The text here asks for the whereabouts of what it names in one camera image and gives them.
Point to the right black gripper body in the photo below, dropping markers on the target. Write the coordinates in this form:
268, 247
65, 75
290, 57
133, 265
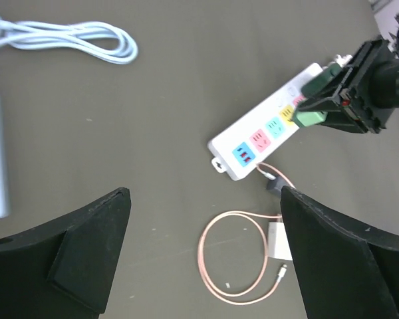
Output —
360, 112

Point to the white charger block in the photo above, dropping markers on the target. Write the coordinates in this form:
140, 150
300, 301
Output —
277, 241

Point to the white multicolour power strip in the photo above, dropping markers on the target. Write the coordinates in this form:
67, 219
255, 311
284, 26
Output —
257, 134

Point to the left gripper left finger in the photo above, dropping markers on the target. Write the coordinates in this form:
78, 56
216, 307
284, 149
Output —
65, 268

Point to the dark green plug adapter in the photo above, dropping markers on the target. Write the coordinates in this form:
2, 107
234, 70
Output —
316, 84

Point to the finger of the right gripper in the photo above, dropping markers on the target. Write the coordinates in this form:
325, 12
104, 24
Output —
342, 81
338, 120

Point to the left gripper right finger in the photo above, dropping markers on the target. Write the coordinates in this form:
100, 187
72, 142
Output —
345, 268

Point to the light green plug adapter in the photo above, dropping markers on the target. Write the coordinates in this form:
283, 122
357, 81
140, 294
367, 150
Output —
306, 119

